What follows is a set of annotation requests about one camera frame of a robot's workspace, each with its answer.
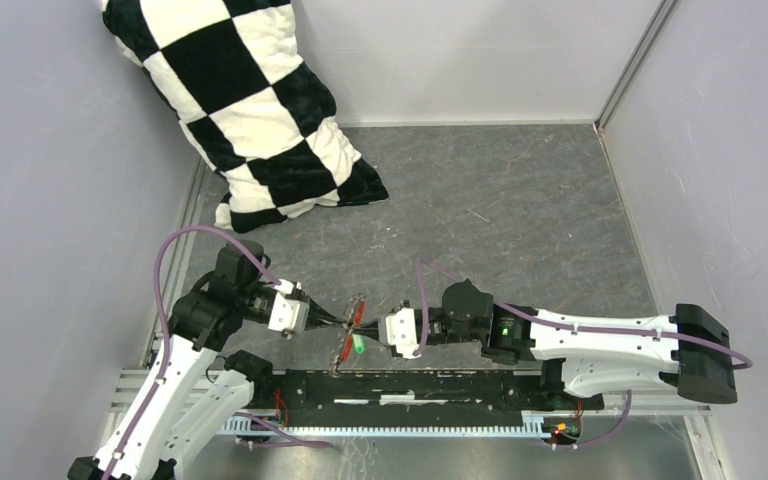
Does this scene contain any small green object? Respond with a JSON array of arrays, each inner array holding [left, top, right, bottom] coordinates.
[[352, 334, 366, 355]]

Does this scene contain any metal key holder red handle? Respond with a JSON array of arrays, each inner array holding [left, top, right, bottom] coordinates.
[[328, 293, 366, 378]]

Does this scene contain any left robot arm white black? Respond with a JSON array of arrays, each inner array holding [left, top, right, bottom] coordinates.
[[67, 241, 338, 479]]

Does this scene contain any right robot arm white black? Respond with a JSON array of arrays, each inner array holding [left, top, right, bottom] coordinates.
[[355, 280, 738, 408]]

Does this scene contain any black white checkered pillow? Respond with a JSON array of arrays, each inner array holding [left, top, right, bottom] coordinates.
[[101, 0, 389, 233]]

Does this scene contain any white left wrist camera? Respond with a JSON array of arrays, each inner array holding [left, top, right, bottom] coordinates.
[[267, 293, 310, 337]]

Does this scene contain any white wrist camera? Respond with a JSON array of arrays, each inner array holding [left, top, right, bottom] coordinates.
[[267, 293, 310, 337], [378, 302, 421, 359]]

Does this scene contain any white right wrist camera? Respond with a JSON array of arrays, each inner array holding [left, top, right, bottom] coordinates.
[[378, 302, 421, 359]]

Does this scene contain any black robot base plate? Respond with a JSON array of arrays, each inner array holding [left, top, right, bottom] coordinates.
[[248, 370, 605, 428]]

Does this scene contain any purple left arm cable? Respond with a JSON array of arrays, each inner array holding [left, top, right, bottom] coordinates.
[[100, 225, 336, 480]]

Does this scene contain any aluminium frame rail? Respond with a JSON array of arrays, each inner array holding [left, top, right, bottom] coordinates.
[[101, 369, 712, 443]]

